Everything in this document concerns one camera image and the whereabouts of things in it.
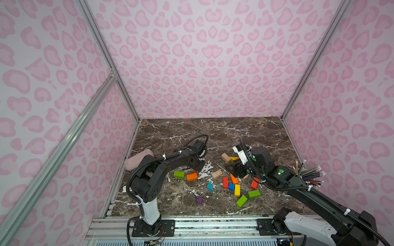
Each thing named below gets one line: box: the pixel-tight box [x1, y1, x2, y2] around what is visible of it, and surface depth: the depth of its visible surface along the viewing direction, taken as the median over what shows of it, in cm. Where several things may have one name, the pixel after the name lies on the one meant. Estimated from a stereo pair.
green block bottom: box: [235, 194, 248, 208], surface depth 82 cm
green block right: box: [247, 189, 261, 198], surface depth 84 cm
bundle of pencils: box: [292, 159, 327, 187], surface depth 80 cm
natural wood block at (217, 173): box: [211, 169, 223, 178], surface depth 91 cm
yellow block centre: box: [234, 183, 241, 198], surface depth 84 cm
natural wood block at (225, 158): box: [221, 152, 231, 164], surface depth 97 cm
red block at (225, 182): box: [222, 176, 230, 190], surface depth 88 cm
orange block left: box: [186, 172, 198, 182], surface depth 90 cm
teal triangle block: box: [206, 181, 214, 193], surface depth 87 cm
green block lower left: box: [173, 170, 186, 179], surface depth 92 cm
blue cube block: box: [228, 182, 235, 192], surface depth 86 cm
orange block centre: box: [229, 173, 239, 184], surface depth 88 cm
